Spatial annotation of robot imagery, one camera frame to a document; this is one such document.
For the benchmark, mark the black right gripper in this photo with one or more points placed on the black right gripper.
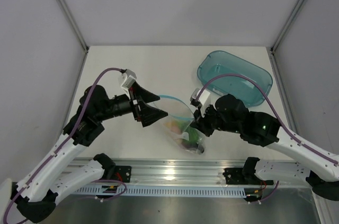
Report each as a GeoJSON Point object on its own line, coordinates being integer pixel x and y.
{"type": "Point", "coordinates": [200, 123]}

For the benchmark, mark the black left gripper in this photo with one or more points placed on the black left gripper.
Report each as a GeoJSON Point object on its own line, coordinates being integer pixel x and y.
{"type": "Point", "coordinates": [148, 114]}

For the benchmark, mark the green toy bell pepper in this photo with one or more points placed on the green toy bell pepper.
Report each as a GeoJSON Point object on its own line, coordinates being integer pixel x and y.
{"type": "Point", "coordinates": [195, 137]}

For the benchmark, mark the clear zip bag teal zipper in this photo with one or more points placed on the clear zip bag teal zipper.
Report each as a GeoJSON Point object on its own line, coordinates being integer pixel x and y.
{"type": "Point", "coordinates": [178, 111]}

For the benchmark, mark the pink toy egg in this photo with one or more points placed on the pink toy egg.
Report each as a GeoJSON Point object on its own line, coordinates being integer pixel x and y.
{"type": "Point", "coordinates": [176, 129]}

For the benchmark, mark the yellow toy lemon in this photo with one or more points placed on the yellow toy lemon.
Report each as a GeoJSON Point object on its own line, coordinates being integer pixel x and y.
{"type": "Point", "coordinates": [171, 123]}

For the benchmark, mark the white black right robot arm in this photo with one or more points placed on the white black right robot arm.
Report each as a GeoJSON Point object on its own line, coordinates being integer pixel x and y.
{"type": "Point", "coordinates": [311, 164]}

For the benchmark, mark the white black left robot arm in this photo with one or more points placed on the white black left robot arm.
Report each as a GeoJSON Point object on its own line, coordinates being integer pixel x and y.
{"type": "Point", "coordinates": [37, 195]}

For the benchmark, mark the teal plastic tray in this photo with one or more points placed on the teal plastic tray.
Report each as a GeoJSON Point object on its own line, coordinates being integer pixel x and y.
{"type": "Point", "coordinates": [220, 62]}

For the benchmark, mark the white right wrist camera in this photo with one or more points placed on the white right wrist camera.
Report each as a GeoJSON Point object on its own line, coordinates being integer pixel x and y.
{"type": "Point", "coordinates": [200, 98]}

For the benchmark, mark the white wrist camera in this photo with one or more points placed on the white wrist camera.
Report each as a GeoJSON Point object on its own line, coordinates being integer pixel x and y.
{"type": "Point", "coordinates": [200, 98]}
{"type": "Point", "coordinates": [127, 79]}

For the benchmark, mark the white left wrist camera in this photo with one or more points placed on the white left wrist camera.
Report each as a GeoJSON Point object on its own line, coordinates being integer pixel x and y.
{"type": "Point", "coordinates": [127, 79]}

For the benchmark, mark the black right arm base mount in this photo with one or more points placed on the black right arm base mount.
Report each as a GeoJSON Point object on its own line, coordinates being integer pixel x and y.
{"type": "Point", "coordinates": [241, 173]}

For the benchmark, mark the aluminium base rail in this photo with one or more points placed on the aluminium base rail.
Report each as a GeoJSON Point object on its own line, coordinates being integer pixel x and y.
{"type": "Point", "coordinates": [206, 173]}

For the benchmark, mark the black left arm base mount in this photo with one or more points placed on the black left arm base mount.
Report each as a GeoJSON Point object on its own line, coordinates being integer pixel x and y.
{"type": "Point", "coordinates": [112, 171]}

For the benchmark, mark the white slotted cable duct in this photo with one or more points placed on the white slotted cable duct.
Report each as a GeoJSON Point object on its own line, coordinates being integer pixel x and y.
{"type": "Point", "coordinates": [180, 191]}

